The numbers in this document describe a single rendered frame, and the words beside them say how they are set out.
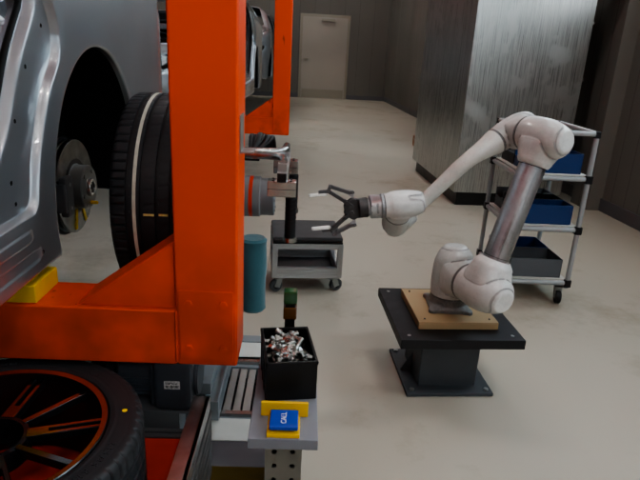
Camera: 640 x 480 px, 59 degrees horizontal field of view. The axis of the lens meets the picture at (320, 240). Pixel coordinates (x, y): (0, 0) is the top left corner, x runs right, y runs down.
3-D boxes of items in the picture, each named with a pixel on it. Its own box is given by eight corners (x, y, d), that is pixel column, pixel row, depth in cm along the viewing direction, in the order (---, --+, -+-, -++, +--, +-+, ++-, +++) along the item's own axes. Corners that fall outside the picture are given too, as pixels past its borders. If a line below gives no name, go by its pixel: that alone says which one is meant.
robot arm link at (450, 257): (452, 283, 251) (458, 236, 244) (479, 300, 236) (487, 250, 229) (422, 288, 245) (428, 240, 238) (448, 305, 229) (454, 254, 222)
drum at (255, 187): (216, 208, 205) (216, 170, 200) (276, 210, 205) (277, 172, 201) (210, 219, 191) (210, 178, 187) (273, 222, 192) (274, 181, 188)
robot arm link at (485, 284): (474, 302, 235) (511, 325, 216) (445, 296, 227) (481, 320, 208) (546, 121, 220) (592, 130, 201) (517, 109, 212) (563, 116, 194)
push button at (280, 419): (270, 416, 144) (270, 409, 143) (298, 416, 144) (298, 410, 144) (269, 433, 137) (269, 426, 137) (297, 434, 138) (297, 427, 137)
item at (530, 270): (470, 269, 379) (493, 116, 347) (532, 271, 380) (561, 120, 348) (495, 303, 328) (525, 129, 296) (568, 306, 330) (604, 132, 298)
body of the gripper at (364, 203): (369, 197, 207) (344, 200, 207) (370, 220, 209) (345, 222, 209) (366, 193, 214) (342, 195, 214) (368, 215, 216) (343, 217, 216)
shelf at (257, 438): (261, 356, 178) (261, 348, 177) (315, 358, 179) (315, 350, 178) (247, 449, 138) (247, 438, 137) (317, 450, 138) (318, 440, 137)
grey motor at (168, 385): (87, 413, 201) (78, 325, 190) (206, 417, 202) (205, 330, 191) (66, 448, 184) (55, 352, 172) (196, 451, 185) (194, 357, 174)
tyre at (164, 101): (121, 52, 170) (95, 271, 156) (200, 56, 170) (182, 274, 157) (169, 137, 234) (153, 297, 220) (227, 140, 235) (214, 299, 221)
